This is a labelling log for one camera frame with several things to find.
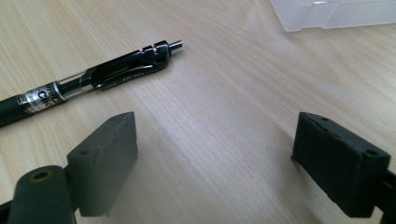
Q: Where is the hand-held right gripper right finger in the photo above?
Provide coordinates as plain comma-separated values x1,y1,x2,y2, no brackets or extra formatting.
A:
290,111,396,224

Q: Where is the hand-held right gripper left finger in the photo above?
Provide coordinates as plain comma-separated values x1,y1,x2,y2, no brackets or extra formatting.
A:
7,111,139,224

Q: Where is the black retractable gel pen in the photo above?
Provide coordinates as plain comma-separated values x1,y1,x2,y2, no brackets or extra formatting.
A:
0,39,184,129

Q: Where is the clear plastic box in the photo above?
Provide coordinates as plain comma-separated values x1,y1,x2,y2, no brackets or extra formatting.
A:
269,0,396,33

